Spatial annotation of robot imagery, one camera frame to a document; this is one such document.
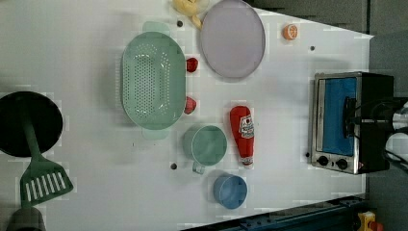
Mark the green perforated colander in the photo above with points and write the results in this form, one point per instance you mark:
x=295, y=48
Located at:
x=153, y=72

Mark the green plastic mug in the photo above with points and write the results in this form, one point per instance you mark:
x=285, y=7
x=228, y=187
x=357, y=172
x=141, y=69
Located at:
x=205, y=146

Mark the green slotted spatula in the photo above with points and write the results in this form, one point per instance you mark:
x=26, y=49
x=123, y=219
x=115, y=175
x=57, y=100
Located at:
x=43, y=179

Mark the blue metal frame rail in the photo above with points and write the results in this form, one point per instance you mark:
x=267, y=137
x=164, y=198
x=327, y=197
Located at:
x=332, y=215

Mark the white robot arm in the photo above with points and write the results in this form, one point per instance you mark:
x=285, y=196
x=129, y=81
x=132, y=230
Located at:
x=396, y=147

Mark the red ketchup bottle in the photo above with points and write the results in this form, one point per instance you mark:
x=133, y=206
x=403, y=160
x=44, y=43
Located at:
x=242, y=127

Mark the red toy fruit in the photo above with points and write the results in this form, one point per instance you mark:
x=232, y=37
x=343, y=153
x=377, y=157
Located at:
x=190, y=105

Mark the blue plastic cup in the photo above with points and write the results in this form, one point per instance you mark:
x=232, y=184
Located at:
x=230, y=191

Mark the silver toaster oven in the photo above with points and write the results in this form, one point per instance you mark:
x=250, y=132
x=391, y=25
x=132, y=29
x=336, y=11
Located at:
x=351, y=121

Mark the lavender round plate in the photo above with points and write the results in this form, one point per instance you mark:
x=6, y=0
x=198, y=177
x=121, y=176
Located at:
x=233, y=39

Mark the orange slice toy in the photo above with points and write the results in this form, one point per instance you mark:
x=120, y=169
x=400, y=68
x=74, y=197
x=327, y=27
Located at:
x=290, y=32

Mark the red toy strawberry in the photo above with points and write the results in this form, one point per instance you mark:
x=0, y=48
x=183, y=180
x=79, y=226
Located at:
x=192, y=65

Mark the grey cylinder object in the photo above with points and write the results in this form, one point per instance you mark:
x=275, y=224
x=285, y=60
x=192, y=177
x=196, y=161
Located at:
x=26, y=219

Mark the peeled toy banana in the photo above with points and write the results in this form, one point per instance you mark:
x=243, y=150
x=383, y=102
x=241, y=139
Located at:
x=191, y=9

